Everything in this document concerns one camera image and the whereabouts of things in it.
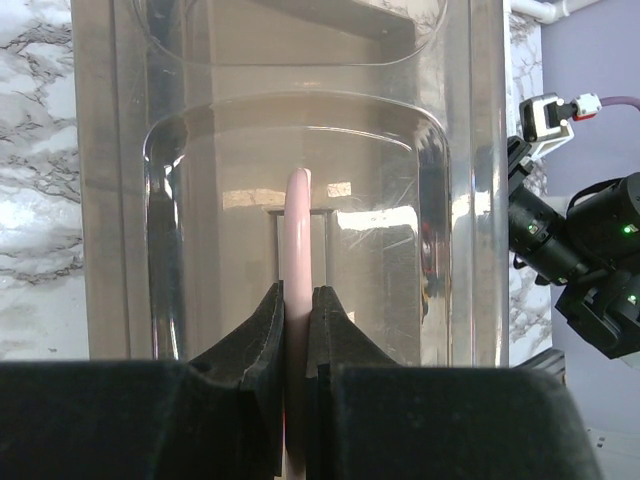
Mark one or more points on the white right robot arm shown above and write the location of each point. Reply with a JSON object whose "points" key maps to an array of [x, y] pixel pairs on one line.
{"points": [[591, 251]]}

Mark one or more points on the beige plastic tool box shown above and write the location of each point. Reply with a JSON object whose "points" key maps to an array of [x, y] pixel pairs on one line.
{"points": [[236, 156]]}

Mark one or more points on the white pvc pipe frame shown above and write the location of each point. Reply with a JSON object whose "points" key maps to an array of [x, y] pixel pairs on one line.
{"points": [[546, 12]]}

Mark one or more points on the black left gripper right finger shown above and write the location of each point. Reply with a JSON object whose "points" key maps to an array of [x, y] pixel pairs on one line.
{"points": [[371, 418]]}

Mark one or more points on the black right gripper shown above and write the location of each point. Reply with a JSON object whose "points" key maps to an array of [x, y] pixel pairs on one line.
{"points": [[537, 232]]}

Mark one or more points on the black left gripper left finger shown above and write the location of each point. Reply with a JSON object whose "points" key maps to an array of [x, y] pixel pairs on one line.
{"points": [[150, 415]]}

